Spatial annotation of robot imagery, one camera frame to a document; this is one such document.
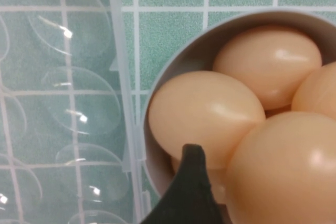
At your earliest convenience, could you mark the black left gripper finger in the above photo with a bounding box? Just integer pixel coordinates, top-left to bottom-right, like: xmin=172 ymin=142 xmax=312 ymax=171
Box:
xmin=141 ymin=144 xmax=226 ymax=224

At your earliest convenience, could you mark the clear plastic egg box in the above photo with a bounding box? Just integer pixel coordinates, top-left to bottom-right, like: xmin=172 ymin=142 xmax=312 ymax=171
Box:
xmin=0 ymin=0 xmax=152 ymax=224

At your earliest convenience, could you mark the grey round bowl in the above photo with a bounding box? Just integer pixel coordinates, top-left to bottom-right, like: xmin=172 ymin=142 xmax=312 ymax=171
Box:
xmin=141 ymin=10 xmax=336 ymax=224

